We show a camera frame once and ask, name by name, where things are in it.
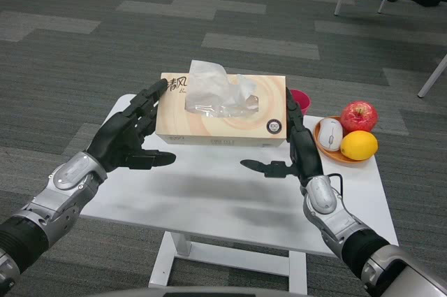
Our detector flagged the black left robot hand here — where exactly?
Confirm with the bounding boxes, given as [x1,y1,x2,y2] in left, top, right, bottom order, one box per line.
[85,78,177,173]

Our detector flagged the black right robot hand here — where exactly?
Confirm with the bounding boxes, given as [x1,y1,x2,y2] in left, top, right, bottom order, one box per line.
[240,87,324,188]

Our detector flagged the beige tissue box red sides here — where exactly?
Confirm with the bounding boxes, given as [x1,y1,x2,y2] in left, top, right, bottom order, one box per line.
[154,59,288,148]

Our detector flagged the orange round plate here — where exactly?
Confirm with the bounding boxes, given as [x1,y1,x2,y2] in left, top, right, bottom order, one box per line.
[313,115,376,164]

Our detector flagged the white computer mouse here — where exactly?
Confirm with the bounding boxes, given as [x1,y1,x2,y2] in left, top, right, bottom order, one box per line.
[318,117,344,152]

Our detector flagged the pink plastic cup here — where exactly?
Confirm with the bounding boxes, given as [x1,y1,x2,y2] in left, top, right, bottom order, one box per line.
[289,89,312,117]

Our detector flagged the yellow lemon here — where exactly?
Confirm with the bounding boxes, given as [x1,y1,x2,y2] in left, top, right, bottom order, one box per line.
[340,130,379,161]

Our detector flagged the red apple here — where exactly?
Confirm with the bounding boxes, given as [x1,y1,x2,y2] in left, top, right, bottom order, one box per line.
[340,101,379,133]

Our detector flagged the white table leg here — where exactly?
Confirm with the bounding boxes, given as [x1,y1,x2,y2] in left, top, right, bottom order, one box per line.
[417,52,447,99]

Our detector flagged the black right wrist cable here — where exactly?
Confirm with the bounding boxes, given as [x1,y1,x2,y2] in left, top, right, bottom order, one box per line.
[326,173,345,196]

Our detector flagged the white table base frame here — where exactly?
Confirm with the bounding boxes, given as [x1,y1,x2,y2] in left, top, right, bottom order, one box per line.
[148,231,308,296]

